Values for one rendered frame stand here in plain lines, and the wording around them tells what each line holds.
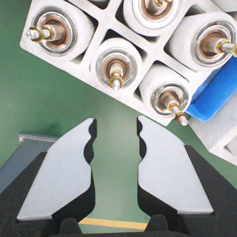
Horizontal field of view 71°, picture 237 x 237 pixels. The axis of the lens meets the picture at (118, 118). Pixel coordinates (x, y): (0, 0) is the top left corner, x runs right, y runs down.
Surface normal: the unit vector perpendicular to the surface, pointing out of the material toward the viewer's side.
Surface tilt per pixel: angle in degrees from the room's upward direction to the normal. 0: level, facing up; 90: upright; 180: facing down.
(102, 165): 0
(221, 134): 90
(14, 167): 90
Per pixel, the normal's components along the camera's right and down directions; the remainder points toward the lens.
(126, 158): 0.00, 0.48
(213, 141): -0.88, -0.42
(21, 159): 0.17, -0.86
